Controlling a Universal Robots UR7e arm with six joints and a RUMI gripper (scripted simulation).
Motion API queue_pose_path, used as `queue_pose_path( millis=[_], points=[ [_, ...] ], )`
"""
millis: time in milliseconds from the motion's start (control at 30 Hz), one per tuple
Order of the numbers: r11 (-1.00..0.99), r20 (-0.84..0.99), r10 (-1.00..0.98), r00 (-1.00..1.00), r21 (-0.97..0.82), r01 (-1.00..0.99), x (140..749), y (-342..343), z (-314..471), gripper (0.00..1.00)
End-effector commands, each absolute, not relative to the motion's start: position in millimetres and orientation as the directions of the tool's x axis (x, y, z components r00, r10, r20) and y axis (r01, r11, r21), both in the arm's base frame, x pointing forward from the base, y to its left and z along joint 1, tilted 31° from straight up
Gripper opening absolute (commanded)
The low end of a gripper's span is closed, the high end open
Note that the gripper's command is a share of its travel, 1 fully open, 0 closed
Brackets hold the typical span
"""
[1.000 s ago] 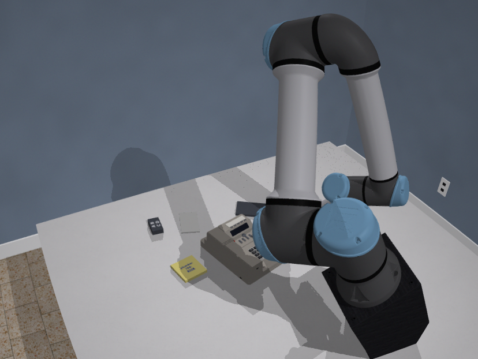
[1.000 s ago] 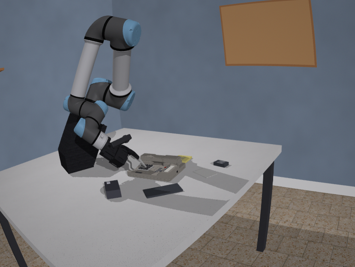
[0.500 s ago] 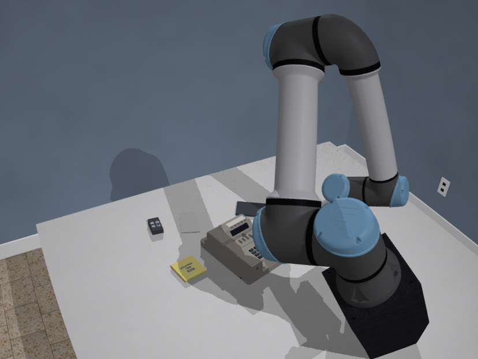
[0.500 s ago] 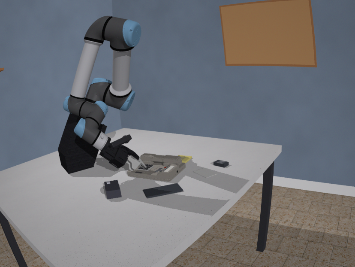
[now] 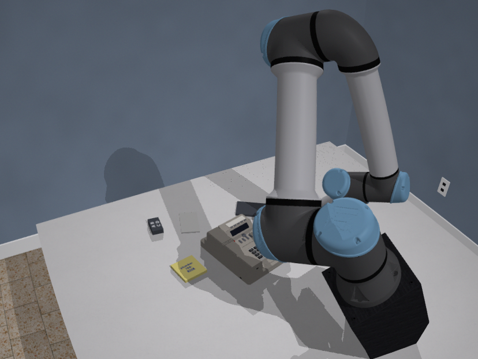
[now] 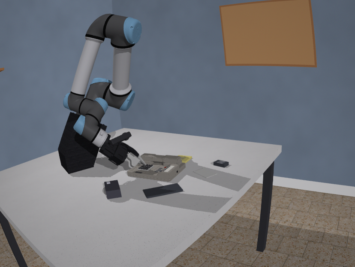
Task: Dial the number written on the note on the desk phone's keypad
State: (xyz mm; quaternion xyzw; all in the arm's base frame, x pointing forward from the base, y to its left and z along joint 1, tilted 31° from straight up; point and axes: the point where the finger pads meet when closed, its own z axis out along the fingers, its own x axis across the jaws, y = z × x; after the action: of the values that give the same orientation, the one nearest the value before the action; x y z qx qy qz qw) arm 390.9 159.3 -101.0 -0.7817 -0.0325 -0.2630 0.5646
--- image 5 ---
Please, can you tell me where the beige telephone handset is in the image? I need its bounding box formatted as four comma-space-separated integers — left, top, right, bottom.
207, 227, 263, 273

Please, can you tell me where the yellow sticky note pad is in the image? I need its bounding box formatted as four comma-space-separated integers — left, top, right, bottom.
171, 255, 207, 283

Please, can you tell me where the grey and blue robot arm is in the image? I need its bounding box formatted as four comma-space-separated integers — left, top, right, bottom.
252, 9, 410, 308

